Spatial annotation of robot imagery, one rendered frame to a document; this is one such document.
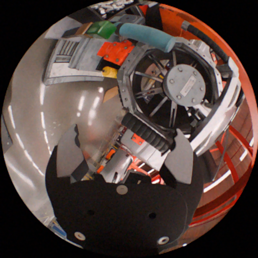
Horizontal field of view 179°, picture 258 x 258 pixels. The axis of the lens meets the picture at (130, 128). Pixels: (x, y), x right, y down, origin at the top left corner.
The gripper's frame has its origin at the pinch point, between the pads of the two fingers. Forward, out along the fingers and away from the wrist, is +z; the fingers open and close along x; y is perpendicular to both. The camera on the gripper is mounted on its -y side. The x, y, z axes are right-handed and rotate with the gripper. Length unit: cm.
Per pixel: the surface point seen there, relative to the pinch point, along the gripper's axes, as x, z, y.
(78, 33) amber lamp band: -11.2, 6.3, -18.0
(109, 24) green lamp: -4.1, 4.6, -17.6
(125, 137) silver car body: -1, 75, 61
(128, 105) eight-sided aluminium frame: 0.5, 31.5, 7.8
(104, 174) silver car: -54, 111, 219
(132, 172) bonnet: 35, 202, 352
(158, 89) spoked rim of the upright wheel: 16.0, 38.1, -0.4
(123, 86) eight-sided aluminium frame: -2.5, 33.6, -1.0
